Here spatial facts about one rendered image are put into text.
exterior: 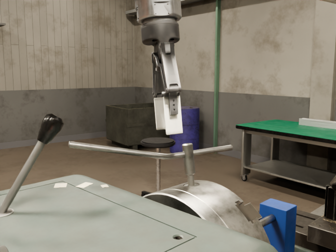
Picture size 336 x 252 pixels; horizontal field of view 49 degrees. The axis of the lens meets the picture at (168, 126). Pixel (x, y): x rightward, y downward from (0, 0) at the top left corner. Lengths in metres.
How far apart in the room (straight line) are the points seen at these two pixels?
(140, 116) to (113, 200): 6.09
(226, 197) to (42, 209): 0.34
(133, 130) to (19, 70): 2.50
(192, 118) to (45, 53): 3.25
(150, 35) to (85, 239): 0.39
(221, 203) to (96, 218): 0.26
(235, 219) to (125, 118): 5.98
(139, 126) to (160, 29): 6.04
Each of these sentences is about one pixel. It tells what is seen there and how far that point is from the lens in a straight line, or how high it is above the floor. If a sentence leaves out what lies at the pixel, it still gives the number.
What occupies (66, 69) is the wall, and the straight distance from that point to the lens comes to 7.92.
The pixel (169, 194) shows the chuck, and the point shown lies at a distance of 0.71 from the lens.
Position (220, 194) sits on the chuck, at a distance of 0.73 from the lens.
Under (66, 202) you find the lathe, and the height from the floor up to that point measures 1.25.
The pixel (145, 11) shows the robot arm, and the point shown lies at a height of 1.58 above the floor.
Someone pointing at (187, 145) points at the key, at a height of 1.32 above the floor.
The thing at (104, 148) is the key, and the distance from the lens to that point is 0.71.
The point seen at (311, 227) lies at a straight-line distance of 1.19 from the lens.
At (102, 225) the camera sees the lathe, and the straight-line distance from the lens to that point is 0.54.
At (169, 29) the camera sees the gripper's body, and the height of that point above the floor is 1.54.
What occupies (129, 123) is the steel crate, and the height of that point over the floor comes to 0.53.
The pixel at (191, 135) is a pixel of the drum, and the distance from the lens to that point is 6.44.
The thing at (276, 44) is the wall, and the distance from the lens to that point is 5.78.
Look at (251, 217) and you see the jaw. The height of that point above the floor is 1.19.
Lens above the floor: 1.47
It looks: 9 degrees down
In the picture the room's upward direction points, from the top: straight up
